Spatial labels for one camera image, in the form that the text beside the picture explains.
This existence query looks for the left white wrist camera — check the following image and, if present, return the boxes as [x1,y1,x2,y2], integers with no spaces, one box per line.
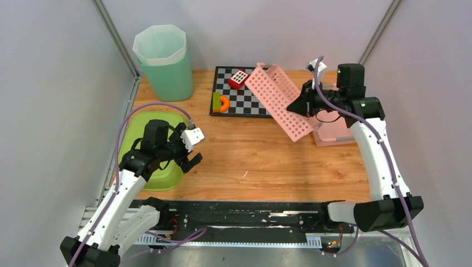
[180,127,205,152]

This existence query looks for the pink perforated plastic basket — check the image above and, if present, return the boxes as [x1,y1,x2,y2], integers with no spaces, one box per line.
[245,63,356,147]

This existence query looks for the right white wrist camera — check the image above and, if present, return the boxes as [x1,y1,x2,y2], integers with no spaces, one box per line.
[306,58,327,84]

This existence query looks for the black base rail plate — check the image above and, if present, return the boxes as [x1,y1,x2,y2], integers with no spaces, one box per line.
[153,200,355,245]

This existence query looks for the large green plastic container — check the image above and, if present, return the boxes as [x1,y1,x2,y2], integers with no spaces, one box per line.
[119,111,189,191]

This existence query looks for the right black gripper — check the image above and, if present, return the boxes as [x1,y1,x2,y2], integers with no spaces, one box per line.
[287,78,345,118]

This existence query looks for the red window toy brick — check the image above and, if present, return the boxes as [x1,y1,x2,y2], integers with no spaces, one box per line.
[228,69,250,90]

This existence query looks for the black grey checkerboard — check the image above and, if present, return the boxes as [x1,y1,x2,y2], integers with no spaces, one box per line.
[209,66,272,118]

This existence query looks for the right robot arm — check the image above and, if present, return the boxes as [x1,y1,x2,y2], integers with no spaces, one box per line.
[287,60,424,233]

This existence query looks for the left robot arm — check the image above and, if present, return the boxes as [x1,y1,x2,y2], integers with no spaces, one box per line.
[60,120,205,266]

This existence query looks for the orange arch toy block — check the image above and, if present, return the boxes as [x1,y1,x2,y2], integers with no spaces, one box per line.
[220,95,230,113]

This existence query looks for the green bin with white liner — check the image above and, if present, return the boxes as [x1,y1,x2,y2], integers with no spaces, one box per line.
[132,24,193,102]

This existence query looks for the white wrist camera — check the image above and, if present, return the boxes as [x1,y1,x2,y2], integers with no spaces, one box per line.
[306,58,327,84]
[180,127,205,152]

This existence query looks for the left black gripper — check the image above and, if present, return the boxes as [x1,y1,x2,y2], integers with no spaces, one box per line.
[158,123,202,172]

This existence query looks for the green flat toy brick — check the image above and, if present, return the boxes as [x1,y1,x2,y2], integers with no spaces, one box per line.
[212,92,221,113]

